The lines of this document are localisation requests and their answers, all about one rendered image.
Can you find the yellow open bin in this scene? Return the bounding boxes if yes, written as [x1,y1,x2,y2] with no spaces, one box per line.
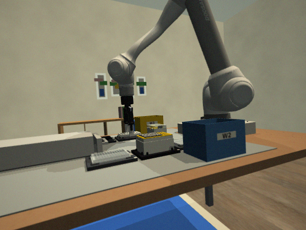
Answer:
[134,115,164,134]

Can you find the dark blue bin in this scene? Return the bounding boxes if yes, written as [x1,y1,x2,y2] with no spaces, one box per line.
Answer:
[182,118,246,162]

